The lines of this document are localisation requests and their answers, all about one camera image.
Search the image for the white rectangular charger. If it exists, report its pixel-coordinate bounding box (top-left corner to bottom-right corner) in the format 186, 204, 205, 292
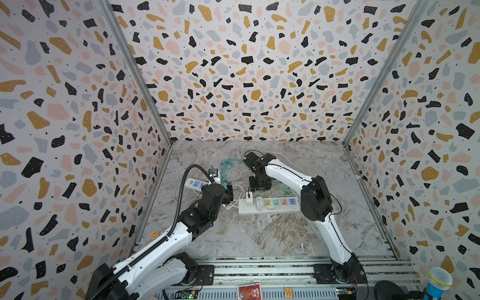
256, 196, 264, 211

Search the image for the white square charger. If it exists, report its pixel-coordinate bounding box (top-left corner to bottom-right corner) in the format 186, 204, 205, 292
246, 191, 254, 208

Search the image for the large colourful power strip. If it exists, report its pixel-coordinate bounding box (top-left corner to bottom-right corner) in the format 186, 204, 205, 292
238, 197, 301, 215

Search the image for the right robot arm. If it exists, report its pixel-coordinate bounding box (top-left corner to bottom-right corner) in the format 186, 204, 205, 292
243, 151, 365, 283

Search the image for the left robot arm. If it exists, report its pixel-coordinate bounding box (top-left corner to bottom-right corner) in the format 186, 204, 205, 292
86, 164, 233, 300

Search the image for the small white blue power strip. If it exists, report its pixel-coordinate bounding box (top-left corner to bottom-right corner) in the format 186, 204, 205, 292
184, 177, 210, 193

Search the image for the red snack packet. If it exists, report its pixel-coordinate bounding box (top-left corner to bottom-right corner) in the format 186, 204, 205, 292
237, 283, 262, 300

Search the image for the small yellow tag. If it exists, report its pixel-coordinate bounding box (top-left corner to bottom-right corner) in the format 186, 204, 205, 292
284, 287, 293, 299

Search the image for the black round object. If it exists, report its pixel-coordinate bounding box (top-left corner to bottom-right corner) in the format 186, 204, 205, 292
374, 281, 406, 300

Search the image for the blue toy microphone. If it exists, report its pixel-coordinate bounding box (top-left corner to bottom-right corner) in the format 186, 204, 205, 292
423, 267, 453, 300

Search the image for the teal multi-head cable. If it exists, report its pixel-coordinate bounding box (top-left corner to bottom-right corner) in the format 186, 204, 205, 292
219, 158, 246, 188

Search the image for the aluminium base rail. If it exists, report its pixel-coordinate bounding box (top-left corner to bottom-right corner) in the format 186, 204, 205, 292
166, 256, 422, 300

